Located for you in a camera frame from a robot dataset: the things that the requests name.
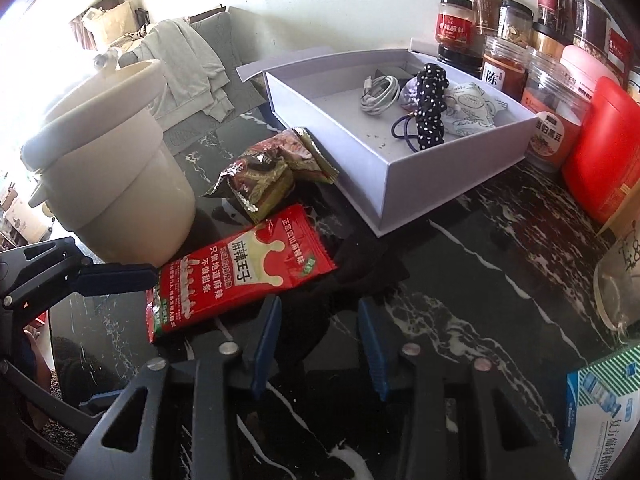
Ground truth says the red snack packet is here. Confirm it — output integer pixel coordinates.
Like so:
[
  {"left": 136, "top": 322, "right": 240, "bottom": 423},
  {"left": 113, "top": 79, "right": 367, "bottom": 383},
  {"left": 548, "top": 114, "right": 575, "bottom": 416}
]
[{"left": 145, "top": 204, "right": 336, "bottom": 344}]

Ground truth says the nutritious cereal packet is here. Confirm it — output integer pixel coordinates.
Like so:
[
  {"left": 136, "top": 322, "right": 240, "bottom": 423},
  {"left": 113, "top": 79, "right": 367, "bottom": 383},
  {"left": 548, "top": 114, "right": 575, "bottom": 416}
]
[{"left": 204, "top": 127, "right": 340, "bottom": 224}]

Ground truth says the white usb cable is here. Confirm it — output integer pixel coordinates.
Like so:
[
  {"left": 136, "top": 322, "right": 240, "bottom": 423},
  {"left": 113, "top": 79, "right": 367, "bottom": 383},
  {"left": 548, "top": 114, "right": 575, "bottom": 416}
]
[{"left": 358, "top": 72, "right": 403, "bottom": 116}]

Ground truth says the black polka dot scrunchie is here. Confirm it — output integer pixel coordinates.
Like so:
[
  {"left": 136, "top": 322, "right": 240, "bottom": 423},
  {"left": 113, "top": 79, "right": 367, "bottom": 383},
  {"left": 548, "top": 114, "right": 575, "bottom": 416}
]
[{"left": 414, "top": 63, "right": 449, "bottom": 151}]

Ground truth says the black cloth item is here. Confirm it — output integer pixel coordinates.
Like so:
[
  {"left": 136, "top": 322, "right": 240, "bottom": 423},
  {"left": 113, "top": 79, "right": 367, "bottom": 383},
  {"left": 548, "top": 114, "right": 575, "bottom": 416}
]
[{"left": 309, "top": 235, "right": 409, "bottom": 312}]

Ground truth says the lavender drawstring pouch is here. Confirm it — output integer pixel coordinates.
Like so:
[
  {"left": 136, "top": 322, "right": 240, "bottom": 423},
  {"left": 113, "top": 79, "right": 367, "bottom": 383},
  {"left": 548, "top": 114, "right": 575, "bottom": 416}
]
[{"left": 390, "top": 76, "right": 425, "bottom": 153}]

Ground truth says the cream electric kettle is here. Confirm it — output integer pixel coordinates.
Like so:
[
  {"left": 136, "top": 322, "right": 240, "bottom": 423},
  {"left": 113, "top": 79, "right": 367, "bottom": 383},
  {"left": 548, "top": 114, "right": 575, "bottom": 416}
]
[{"left": 21, "top": 60, "right": 195, "bottom": 268}]

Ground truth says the grey clothes pile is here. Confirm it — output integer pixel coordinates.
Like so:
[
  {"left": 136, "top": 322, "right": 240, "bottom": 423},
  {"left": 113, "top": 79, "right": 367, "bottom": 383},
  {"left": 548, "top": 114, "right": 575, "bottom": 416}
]
[{"left": 129, "top": 20, "right": 234, "bottom": 130}]

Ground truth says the blue white medicine box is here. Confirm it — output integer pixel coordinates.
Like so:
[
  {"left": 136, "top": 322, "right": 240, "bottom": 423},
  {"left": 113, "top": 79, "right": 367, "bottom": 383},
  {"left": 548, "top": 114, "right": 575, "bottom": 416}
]
[{"left": 563, "top": 346, "right": 639, "bottom": 479}]

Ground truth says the glass mug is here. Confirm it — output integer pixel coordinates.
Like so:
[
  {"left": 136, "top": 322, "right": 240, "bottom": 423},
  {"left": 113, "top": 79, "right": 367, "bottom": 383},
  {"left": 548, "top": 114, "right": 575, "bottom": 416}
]
[{"left": 593, "top": 221, "right": 639, "bottom": 337}]

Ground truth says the red canister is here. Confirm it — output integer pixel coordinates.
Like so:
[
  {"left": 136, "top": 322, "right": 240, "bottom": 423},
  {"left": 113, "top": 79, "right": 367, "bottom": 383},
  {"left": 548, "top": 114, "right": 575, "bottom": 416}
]
[{"left": 561, "top": 77, "right": 639, "bottom": 224}]

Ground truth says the chenpi spice jar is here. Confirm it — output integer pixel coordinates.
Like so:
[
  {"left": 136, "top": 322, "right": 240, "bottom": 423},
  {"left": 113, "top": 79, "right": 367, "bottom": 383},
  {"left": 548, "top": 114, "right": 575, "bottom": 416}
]
[{"left": 480, "top": 36, "right": 529, "bottom": 102}]

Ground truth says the orange label clear jar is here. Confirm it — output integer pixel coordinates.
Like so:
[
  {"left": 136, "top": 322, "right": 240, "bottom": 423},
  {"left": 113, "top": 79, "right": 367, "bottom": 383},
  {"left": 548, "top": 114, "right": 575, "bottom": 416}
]
[{"left": 521, "top": 62, "right": 590, "bottom": 174}]

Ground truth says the red label sauce jar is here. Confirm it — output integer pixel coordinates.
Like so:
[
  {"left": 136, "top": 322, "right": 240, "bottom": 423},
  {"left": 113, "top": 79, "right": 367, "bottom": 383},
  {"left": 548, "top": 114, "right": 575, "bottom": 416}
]
[{"left": 435, "top": 0, "right": 475, "bottom": 49}]

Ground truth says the gold jar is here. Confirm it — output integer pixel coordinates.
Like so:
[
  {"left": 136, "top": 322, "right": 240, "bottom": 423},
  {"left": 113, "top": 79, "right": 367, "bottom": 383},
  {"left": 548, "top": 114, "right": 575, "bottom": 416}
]
[{"left": 529, "top": 22, "right": 572, "bottom": 61}]

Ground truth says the pink jar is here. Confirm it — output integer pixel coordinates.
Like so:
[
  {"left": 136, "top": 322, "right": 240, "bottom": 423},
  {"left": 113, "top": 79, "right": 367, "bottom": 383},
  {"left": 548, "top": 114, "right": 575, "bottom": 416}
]
[{"left": 560, "top": 46, "right": 620, "bottom": 101}]

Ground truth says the seed jar black lid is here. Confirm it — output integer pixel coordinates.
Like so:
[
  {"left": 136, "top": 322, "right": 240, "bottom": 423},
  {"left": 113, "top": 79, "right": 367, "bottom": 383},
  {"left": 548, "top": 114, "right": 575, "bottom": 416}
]
[{"left": 497, "top": 0, "right": 534, "bottom": 48}]

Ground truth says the brown powder jar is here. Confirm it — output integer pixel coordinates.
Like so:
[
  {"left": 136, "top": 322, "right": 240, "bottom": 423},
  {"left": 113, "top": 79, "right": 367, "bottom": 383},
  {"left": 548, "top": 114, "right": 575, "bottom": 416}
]
[{"left": 472, "top": 0, "right": 502, "bottom": 36}]

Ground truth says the tall dark label jar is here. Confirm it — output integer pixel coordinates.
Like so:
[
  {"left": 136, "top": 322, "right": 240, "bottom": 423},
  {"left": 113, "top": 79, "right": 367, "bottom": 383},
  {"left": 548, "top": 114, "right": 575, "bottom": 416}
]
[{"left": 573, "top": 0, "right": 611, "bottom": 62}]

